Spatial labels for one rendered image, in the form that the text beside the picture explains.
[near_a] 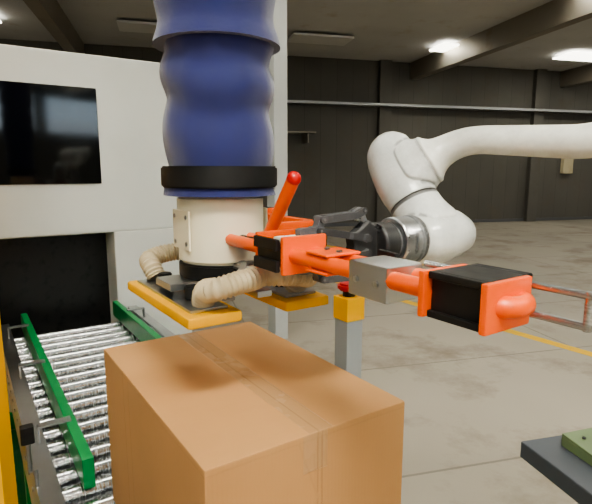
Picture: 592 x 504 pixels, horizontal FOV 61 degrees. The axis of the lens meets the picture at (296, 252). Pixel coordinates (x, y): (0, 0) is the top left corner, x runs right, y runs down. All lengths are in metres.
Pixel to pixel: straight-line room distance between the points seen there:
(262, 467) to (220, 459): 0.07
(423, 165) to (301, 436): 0.54
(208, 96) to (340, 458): 0.66
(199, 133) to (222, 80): 0.10
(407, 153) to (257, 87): 0.31
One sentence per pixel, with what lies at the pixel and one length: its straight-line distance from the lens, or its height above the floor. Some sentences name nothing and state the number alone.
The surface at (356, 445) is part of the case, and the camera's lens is 0.94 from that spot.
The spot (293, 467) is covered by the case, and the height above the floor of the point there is 0.90.
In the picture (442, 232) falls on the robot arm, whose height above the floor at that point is 1.26.
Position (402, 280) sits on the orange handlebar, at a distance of 0.58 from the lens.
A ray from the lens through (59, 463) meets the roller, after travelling 1.71.
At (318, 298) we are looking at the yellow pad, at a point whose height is 1.13.
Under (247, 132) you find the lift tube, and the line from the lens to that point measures 0.93.
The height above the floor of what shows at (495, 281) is 1.27.
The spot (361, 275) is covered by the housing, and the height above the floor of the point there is 1.24.
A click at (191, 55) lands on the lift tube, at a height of 1.57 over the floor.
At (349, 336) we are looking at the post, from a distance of 1.52.
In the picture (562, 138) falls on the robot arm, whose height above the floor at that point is 1.43.
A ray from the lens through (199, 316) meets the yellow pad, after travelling 0.85.
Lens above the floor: 1.37
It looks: 9 degrees down
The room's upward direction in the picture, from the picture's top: straight up
